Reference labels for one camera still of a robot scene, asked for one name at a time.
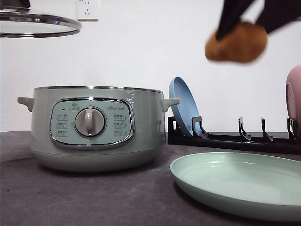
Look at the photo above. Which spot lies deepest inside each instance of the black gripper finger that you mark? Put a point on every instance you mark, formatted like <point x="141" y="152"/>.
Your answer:
<point x="232" y="12"/>
<point x="276" y="13"/>

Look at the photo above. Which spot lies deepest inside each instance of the black dish rack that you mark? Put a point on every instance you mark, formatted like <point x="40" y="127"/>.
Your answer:
<point x="265" y="142"/>

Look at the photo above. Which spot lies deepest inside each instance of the glass pot lid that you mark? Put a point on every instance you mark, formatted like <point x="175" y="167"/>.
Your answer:
<point x="18" y="21"/>

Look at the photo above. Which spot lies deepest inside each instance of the blue plate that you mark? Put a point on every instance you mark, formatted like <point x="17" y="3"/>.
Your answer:
<point x="186" y="110"/>

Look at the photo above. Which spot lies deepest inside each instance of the green electric steamer pot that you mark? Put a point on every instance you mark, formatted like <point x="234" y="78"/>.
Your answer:
<point x="97" y="129"/>

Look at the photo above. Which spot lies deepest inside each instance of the brown potato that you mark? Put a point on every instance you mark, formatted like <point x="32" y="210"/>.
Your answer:
<point x="244" y="43"/>

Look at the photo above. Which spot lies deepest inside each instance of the green plate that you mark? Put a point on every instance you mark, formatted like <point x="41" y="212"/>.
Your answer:
<point x="248" y="184"/>

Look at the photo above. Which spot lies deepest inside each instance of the white wall socket left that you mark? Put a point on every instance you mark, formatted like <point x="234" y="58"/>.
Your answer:
<point x="87" y="10"/>

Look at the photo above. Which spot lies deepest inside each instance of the grey table mat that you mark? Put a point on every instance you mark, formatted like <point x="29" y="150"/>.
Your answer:
<point x="37" y="193"/>

